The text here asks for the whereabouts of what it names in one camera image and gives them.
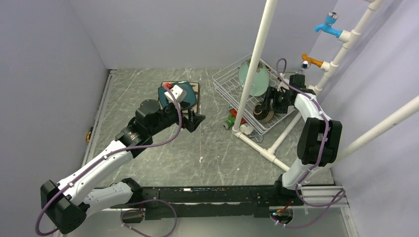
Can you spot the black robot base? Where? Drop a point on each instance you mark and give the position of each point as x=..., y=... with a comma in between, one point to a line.
x=213, y=201

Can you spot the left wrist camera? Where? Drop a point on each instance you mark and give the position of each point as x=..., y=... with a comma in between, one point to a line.
x=174, y=93

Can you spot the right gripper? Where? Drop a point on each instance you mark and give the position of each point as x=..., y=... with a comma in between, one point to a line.
x=270, y=95

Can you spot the blue faucet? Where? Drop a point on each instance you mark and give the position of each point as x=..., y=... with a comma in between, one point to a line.
x=326, y=27

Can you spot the red handled wrench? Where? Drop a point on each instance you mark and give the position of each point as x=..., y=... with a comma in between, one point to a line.
x=234, y=113

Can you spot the white wire dish rack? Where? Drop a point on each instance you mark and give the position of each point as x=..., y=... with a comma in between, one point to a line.
x=227, y=84

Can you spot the teal square plate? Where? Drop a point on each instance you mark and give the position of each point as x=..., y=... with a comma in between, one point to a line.
x=190, y=95

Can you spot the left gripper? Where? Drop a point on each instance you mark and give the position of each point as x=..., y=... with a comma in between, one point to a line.
x=193, y=120

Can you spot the orange faucet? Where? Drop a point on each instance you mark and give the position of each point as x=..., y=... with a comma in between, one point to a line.
x=309, y=61

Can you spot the mint green flower plate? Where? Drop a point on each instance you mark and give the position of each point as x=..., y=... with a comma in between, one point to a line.
x=260, y=81

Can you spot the cream square plate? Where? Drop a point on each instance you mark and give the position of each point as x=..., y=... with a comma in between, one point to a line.
x=195, y=85

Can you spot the beige patterned bowl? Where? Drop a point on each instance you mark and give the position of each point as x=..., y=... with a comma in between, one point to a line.
x=261, y=114

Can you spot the green faucet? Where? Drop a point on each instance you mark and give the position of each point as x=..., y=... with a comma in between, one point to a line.
x=229, y=122

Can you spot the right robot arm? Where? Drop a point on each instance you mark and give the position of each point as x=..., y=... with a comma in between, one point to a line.
x=319, y=140

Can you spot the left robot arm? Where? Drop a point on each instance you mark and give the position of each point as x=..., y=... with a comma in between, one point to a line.
x=70, y=201

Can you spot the white pvc pipe frame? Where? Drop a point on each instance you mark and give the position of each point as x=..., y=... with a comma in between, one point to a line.
x=348, y=39

